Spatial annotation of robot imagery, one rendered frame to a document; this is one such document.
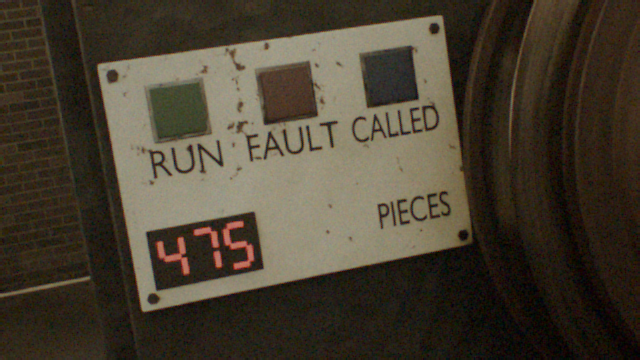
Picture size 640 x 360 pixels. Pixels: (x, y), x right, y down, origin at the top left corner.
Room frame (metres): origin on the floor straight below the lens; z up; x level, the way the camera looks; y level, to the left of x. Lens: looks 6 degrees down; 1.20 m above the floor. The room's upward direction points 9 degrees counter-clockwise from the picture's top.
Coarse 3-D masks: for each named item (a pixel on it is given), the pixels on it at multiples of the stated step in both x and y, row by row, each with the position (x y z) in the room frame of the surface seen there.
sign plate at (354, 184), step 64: (128, 64) 0.59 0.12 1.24; (192, 64) 0.60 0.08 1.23; (256, 64) 0.61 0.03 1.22; (320, 64) 0.62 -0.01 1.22; (448, 64) 0.64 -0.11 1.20; (128, 128) 0.59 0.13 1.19; (256, 128) 0.61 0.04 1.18; (320, 128) 0.62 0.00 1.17; (384, 128) 0.63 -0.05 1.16; (448, 128) 0.64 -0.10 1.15; (128, 192) 0.59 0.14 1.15; (192, 192) 0.59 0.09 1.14; (256, 192) 0.60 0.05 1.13; (320, 192) 0.62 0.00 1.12; (384, 192) 0.63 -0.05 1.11; (448, 192) 0.64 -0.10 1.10; (192, 256) 0.59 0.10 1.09; (256, 256) 0.60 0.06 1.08; (320, 256) 0.61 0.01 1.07; (384, 256) 0.62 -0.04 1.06
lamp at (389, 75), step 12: (372, 60) 0.62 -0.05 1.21; (384, 60) 0.62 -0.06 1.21; (396, 60) 0.63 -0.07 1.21; (408, 60) 0.63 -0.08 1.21; (372, 72) 0.62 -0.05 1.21; (384, 72) 0.62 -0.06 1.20; (396, 72) 0.63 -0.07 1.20; (408, 72) 0.63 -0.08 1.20; (372, 84) 0.62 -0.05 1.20; (384, 84) 0.62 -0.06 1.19; (396, 84) 0.63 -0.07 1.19; (408, 84) 0.63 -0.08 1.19; (372, 96) 0.62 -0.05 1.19; (384, 96) 0.62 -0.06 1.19; (396, 96) 0.62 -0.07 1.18; (408, 96) 0.63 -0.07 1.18
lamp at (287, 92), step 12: (264, 72) 0.60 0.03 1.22; (276, 72) 0.61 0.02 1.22; (288, 72) 0.61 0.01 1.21; (300, 72) 0.61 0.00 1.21; (264, 84) 0.60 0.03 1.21; (276, 84) 0.61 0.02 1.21; (288, 84) 0.61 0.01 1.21; (300, 84) 0.61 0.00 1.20; (264, 96) 0.60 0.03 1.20; (276, 96) 0.61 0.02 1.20; (288, 96) 0.61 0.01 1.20; (300, 96) 0.61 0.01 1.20; (276, 108) 0.60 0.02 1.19; (288, 108) 0.61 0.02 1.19; (300, 108) 0.61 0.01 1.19; (312, 108) 0.61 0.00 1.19
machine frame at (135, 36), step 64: (64, 0) 0.68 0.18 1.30; (128, 0) 0.61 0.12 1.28; (192, 0) 0.62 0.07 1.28; (256, 0) 0.63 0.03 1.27; (320, 0) 0.64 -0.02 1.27; (384, 0) 0.65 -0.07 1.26; (448, 0) 0.66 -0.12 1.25; (64, 64) 0.68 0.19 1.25; (64, 128) 0.68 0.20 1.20; (128, 256) 0.60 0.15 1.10; (448, 256) 0.66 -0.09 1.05; (128, 320) 0.68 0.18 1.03; (192, 320) 0.61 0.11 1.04; (256, 320) 0.62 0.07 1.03; (320, 320) 0.63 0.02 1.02; (384, 320) 0.64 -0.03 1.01; (448, 320) 0.65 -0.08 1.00; (512, 320) 0.67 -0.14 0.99
